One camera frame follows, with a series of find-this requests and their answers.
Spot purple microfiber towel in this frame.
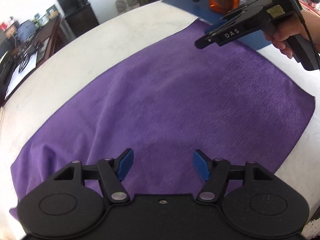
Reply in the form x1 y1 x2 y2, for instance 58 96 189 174
9 19 316 221

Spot operator right hand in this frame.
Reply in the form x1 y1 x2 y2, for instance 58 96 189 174
264 10 320 59

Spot blue table mat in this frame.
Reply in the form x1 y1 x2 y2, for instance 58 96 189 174
161 0 276 51

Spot white paper sheet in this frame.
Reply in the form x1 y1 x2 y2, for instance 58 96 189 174
5 52 37 99

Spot black cabinet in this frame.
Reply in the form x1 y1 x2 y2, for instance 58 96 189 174
65 3 99 37

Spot grey plush slippers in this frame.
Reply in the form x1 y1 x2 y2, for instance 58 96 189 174
115 0 140 15

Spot blue bag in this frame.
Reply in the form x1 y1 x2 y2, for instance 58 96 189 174
17 20 37 42

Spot black power adapter cable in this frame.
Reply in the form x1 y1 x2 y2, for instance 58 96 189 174
12 43 45 74

